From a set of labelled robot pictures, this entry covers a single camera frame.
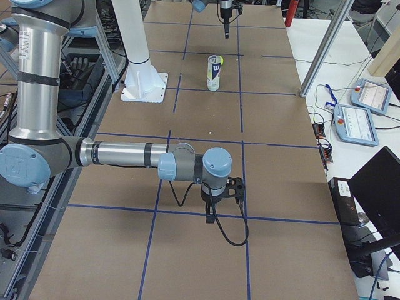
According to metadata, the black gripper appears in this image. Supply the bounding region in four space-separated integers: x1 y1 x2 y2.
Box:
219 0 233 38
201 184 226 224

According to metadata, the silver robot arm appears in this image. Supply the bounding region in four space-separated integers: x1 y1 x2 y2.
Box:
1 1 233 219
190 0 234 39

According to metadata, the clear tennis ball can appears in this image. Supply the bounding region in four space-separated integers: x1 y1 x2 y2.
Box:
207 55 222 91

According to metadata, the red cylinder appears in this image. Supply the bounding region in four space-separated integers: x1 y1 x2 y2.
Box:
285 0 299 28

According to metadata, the black desktop box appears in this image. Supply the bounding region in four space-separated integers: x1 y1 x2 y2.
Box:
328 177 389 281

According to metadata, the far blue teach pendant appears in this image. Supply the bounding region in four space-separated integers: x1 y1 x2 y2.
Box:
351 78 393 116

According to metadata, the blue teach pendant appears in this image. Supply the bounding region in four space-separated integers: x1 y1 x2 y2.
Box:
333 104 379 146
351 78 393 116

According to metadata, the near blue teach pendant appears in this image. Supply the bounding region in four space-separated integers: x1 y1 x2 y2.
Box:
333 104 379 146

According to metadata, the black computer monitor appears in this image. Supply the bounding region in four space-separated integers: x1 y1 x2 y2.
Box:
348 146 399 237

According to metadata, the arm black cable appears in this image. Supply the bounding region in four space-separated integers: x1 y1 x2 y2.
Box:
168 180 249 248

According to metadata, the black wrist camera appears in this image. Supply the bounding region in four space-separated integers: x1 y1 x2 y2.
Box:
224 177 246 205

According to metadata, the white pillar mount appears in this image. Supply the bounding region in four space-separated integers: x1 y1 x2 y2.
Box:
113 1 168 103

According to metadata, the aluminium frame post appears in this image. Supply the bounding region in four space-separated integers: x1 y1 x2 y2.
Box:
299 0 354 98

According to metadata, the blue lanyard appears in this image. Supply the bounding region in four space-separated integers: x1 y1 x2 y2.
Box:
323 83 338 110

